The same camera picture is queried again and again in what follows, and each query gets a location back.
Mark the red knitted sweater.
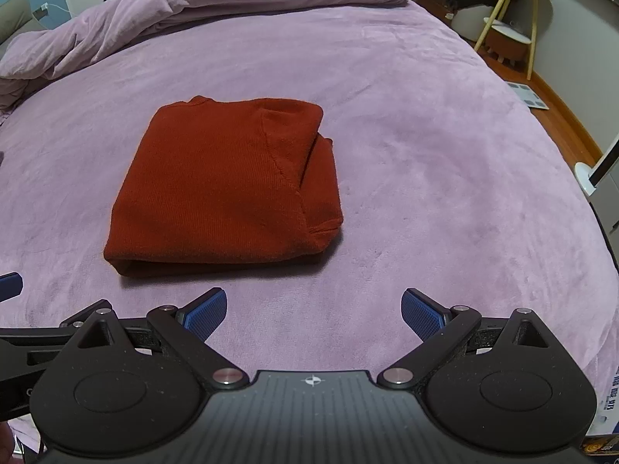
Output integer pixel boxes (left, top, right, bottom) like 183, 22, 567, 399
103, 96, 343, 278

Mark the purple bed sheet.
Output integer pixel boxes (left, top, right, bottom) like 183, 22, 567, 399
0, 0, 619, 445

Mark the white floor stand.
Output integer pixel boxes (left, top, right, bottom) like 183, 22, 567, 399
573, 135, 619, 197

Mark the grey headboard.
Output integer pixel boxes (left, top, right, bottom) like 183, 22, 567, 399
0, 0, 46, 58

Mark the purple rolled duvet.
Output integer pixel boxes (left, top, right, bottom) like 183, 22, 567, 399
1, 0, 407, 114

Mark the white round stool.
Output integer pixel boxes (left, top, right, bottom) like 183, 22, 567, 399
485, 20, 531, 65

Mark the white charger with cable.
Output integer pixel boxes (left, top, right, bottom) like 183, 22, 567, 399
32, 2, 70, 20

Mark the yellow leg side table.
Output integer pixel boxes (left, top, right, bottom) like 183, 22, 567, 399
473, 0, 555, 81

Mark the blue white box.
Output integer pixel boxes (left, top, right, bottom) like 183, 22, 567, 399
582, 372, 618, 458

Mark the bathroom scale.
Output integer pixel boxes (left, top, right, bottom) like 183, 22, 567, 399
507, 82, 550, 111

